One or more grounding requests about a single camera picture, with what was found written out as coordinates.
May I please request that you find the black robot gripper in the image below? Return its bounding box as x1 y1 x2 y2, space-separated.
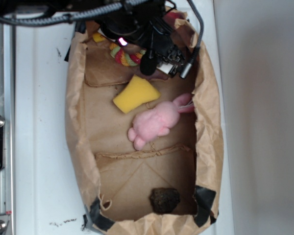
95 0 185 76

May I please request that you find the multicolored twisted rope toy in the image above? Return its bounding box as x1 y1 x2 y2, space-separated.
109 43 145 67

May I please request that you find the black foam microphone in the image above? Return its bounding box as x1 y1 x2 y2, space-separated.
140 49 157 76

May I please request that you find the yellow sponge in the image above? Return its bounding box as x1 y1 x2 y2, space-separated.
113 75 161 114

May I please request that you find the pink plush bunny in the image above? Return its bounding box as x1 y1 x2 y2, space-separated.
127 94 195 151

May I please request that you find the brown paper bag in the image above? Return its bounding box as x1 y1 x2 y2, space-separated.
65 22 223 235

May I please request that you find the dark brown rock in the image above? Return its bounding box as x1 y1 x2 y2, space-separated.
149 188 180 213

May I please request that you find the white plastic tray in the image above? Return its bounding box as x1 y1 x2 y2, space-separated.
14 0 236 235

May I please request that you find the grey cable with plug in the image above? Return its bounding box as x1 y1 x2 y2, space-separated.
179 0 205 79

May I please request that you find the grey braided cable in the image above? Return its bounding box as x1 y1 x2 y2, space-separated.
0 0 147 27

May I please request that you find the aluminium frame rail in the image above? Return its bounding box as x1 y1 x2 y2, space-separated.
0 24 15 235

